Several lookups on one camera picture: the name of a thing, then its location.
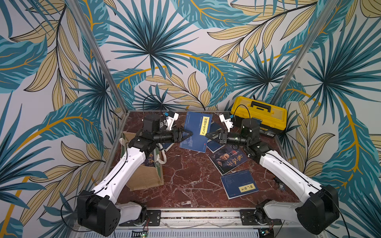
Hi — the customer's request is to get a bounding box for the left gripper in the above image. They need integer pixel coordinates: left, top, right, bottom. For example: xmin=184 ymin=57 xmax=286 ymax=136
xmin=153 ymin=126 xmax=192 ymax=144

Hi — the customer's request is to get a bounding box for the blue book stack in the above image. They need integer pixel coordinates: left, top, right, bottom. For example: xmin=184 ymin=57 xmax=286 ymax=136
xmin=180 ymin=112 xmax=212 ymax=153
xmin=209 ymin=122 xmax=222 ymax=132
xmin=207 ymin=140 xmax=225 ymax=153

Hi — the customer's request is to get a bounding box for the dark Guiguzi book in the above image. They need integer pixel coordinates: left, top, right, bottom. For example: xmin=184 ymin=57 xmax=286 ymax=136
xmin=209 ymin=145 xmax=248 ymax=175
xmin=144 ymin=150 xmax=157 ymax=167

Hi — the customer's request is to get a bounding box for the green burlap Christmas bag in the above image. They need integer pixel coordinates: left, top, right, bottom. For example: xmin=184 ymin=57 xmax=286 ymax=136
xmin=126 ymin=147 xmax=164 ymax=191

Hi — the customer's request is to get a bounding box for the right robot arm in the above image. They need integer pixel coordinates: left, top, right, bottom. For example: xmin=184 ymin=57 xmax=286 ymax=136
xmin=205 ymin=119 xmax=341 ymax=235

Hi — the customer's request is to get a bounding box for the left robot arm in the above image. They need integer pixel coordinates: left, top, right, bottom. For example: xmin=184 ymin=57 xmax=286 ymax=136
xmin=77 ymin=111 xmax=192 ymax=237

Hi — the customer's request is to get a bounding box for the blue book top stack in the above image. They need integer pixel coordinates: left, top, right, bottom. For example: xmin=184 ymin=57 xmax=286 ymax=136
xmin=209 ymin=122 xmax=222 ymax=132

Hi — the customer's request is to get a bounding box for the yellow black toolbox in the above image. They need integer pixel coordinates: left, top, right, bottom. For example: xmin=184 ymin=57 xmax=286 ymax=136
xmin=231 ymin=96 xmax=287 ymax=137

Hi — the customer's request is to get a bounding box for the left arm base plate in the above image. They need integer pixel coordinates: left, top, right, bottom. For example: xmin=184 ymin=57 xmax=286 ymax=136
xmin=129 ymin=210 xmax=161 ymax=227

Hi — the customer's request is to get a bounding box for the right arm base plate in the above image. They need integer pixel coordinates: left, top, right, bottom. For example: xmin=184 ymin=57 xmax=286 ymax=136
xmin=239 ymin=209 xmax=282 ymax=226

